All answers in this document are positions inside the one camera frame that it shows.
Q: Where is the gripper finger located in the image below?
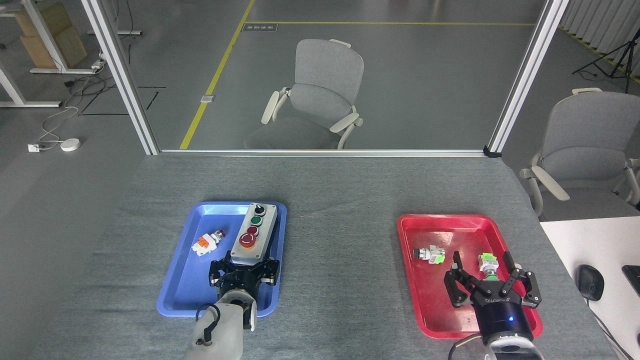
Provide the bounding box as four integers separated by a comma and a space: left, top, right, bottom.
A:
501, 251, 543, 309
209, 251, 236, 289
254, 257, 281, 287
444, 251, 482, 309

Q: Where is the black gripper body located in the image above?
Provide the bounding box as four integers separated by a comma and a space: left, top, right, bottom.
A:
219, 265, 262, 301
471, 284, 535, 347

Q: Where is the grey control box with buttons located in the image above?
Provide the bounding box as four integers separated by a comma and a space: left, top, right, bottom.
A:
230, 202, 278, 266

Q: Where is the red push button orange block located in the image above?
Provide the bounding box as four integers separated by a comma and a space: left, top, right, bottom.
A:
192, 230, 226, 257

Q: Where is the black push button green block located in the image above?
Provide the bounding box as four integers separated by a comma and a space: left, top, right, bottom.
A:
413, 245, 446, 265

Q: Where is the brown cardboard box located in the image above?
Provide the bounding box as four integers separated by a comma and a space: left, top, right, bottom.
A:
14, 2, 88, 70

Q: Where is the red plastic tray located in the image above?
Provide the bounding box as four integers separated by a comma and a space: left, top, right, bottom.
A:
397, 214, 544, 340

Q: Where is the blue plastic tray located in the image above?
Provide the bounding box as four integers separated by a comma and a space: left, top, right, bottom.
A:
156, 201, 288, 318

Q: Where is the black computer mouse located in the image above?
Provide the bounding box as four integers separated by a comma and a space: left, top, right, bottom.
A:
575, 264, 605, 302

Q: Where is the white desk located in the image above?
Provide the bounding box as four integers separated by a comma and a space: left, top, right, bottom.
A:
539, 216, 640, 360

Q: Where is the black keyboard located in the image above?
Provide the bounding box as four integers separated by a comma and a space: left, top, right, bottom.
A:
621, 265, 640, 297

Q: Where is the grey office chair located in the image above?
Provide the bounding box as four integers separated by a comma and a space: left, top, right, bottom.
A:
244, 39, 365, 151
519, 88, 640, 218

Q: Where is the black tripod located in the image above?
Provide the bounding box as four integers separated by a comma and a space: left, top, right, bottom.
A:
571, 27, 640, 95

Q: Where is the white curtain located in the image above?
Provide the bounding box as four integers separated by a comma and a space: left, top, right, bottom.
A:
559, 0, 640, 83

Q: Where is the green push button switch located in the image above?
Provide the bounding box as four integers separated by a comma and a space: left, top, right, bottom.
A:
478, 253, 500, 282

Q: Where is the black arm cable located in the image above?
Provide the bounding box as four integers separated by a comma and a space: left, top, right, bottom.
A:
446, 333, 489, 360

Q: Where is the silver aluminium rail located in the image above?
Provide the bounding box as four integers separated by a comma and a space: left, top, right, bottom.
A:
159, 148, 488, 158

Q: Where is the silver aluminium post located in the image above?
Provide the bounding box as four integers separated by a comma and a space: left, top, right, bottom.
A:
81, 0, 161, 156
484, 0, 571, 159

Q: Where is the white floor cable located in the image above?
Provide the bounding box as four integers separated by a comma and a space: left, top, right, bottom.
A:
39, 104, 81, 148

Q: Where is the white desk frame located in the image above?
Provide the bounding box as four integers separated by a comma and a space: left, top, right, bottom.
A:
0, 0, 101, 75
0, 62, 62, 108

